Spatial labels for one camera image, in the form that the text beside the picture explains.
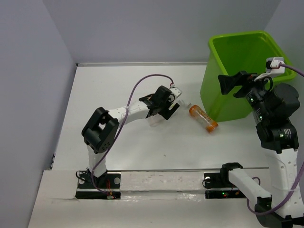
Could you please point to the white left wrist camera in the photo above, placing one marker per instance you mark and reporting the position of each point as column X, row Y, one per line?
column 176, row 92

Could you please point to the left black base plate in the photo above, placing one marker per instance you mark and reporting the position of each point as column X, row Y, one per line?
column 106, row 187

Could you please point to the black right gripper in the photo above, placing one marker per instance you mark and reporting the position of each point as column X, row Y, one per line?
column 228, row 82

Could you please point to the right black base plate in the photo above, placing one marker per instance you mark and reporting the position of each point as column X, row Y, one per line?
column 215, row 188

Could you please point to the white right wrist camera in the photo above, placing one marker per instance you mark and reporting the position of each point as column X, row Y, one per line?
column 273, row 68

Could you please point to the green plastic bin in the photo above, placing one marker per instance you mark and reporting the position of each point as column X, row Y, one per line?
column 229, row 54

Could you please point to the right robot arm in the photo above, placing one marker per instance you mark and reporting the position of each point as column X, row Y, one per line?
column 282, row 206

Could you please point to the clear bottle apple label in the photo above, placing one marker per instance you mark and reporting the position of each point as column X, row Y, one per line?
column 157, row 119

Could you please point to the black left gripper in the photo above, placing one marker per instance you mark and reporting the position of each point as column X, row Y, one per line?
column 166, row 113

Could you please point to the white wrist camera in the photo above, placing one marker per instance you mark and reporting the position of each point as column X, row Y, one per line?
column 176, row 92
column 273, row 68

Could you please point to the long orange drink bottle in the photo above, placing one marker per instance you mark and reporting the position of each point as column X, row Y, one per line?
column 201, row 117

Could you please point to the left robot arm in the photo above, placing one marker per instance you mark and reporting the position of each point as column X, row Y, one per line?
column 104, row 126

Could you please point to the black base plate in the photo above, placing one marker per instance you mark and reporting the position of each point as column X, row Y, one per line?
column 106, row 187
column 215, row 188

